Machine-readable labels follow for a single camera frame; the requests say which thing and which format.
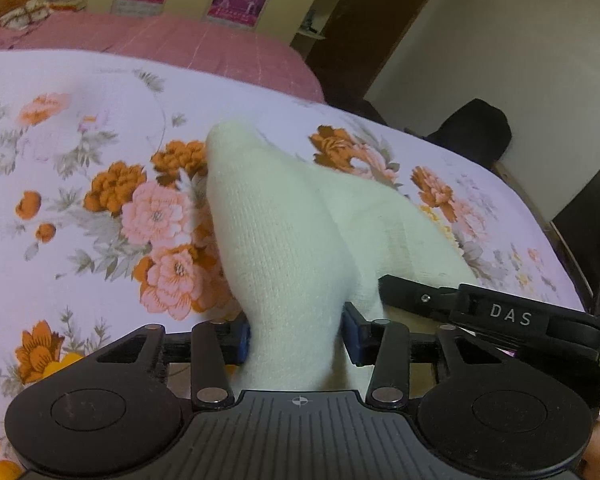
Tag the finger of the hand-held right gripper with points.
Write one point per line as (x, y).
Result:
(415, 297)

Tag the cream open shelf unit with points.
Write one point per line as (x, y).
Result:
(307, 42)

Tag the dark wooden furniture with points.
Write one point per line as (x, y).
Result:
(595, 210)

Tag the floral bed sheet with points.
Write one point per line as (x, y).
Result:
(80, 150)

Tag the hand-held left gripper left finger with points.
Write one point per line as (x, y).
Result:
(245, 342)

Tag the dark brown door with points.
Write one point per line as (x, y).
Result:
(370, 35)

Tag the pink checked bed cover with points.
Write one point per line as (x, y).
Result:
(180, 40)

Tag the dark item on shelf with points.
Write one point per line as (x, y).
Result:
(310, 23)

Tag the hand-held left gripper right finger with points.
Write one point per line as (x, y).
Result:
(351, 332)

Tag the black chair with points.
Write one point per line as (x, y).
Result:
(475, 130)

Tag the orange folded cloth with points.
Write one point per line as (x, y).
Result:
(69, 4)

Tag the white knitted garment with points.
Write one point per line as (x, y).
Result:
(280, 240)

